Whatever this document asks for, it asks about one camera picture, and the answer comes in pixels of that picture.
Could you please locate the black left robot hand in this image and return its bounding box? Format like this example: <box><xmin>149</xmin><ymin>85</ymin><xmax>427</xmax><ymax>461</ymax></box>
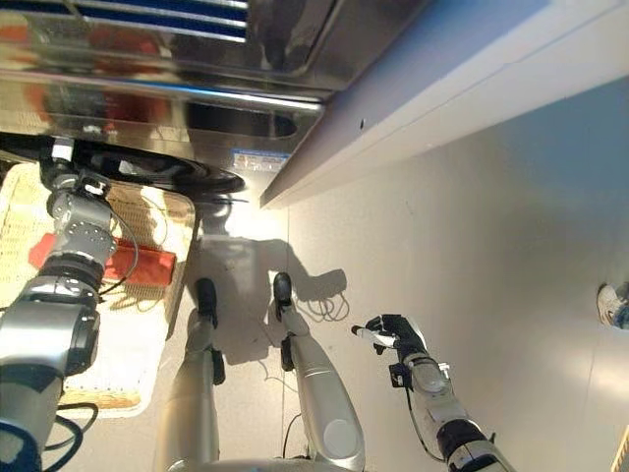
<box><xmin>37</xmin><ymin>139</ymin><xmax>107</xmax><ymax>196</ymax></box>

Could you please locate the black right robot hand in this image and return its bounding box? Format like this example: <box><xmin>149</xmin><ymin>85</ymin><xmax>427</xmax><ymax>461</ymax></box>
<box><xmin>351</xmin><ymin>314</ymin><xmax>428</xmax><ymax>363</ymax></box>

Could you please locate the red cloth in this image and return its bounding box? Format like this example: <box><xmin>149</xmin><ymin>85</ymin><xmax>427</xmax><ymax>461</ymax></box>
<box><xmin>29</xmin><ymin>233</ymin><xmax>177</xmax><ymax>286</ymax></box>

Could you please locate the silver right robot leg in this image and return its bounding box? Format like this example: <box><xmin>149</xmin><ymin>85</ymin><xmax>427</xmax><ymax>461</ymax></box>
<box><xmin>272</xmin><ymin>271</ymin><xmax>368</xmax><ymax>472</ymax></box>

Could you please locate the white wicker laundry basket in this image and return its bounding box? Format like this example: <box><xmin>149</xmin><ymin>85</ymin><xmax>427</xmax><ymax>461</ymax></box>
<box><xmin>0</xmin><ymin>161</ymin><xmax>200</xmax><ymax>419</ymax></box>

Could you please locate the dark vent grille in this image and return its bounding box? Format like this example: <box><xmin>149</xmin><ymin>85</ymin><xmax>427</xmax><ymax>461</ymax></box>
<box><xmin>63</xmin><ymin>0</ymin><xmax>250</xmax><ymax>45</ymax></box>

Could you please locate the dark oval washer panel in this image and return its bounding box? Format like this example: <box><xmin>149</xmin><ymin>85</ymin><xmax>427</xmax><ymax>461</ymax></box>
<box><xmin>186</xmin><ymin>102</ymin><xmax>299</xmax><ymax>139</ymax></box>

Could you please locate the blue energy label sticker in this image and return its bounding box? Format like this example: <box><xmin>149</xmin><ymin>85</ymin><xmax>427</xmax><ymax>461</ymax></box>
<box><xmin>230</xmin><ymin>150</ymin><xmax>291</xmax><ymax>173</ymax></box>

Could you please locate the white blue sneaker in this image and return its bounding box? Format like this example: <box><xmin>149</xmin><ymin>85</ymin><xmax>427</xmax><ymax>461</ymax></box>
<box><xmin>597</xmin><ymin>282</ymin><xmax>629</xmax><ymax>328</ymax></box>

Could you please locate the white cabinet side panel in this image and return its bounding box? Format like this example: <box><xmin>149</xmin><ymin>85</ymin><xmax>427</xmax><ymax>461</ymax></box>
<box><xmin>258</xmin><ymin>0</ymin><xmax>629</xmax><ymax>210</ymax></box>

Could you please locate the grey stacked dryer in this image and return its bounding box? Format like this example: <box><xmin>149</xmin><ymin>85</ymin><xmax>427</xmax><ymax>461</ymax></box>
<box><xmin>0</xmin><ymin>0</ymin><xmax>429</xmax><ymax>92</ymax></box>

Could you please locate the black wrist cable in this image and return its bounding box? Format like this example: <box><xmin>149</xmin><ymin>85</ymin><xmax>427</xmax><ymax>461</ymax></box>
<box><xmin>43</xmin><ymin>196</ymin><xmax>171</xmax><ymax>451</ymax></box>

